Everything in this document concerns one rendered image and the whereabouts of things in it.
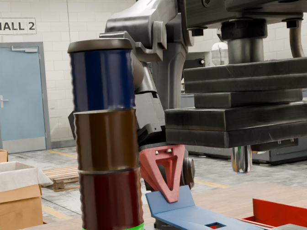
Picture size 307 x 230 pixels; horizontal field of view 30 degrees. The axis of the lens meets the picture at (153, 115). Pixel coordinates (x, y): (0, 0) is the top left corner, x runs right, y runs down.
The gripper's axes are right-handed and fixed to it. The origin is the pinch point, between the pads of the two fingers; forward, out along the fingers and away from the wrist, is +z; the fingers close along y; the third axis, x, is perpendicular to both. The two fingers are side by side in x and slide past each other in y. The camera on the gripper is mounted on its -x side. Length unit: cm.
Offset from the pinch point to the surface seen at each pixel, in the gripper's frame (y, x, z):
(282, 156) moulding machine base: -475, 490, -115
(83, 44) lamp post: 39.3, -27.7, -1.9
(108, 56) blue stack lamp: 39.6, -26.6, -0.8
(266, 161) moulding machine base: -489, 473, -116
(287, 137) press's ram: 25.3, -1.0, 1.6
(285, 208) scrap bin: -5.2, 23.7, 4.7
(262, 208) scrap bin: -10.4, 23.7, 3.2
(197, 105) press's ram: 20.2, -6.3, -4.9
